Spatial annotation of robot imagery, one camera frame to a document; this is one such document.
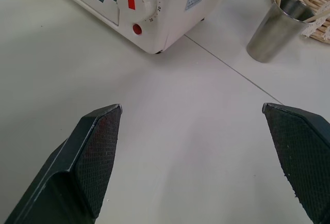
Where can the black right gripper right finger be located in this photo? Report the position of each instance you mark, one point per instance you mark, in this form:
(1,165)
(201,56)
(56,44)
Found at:
(301,157)

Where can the white timer knob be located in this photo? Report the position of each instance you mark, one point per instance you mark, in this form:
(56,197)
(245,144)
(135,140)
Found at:
(135,0)

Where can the white toaster oven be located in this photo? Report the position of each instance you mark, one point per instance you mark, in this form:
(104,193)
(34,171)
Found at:
(167,7)

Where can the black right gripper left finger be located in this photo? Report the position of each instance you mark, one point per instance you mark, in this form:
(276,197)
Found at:
(85,167)

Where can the steel cup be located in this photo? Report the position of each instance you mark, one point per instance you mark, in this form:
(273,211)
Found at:
(276,30)

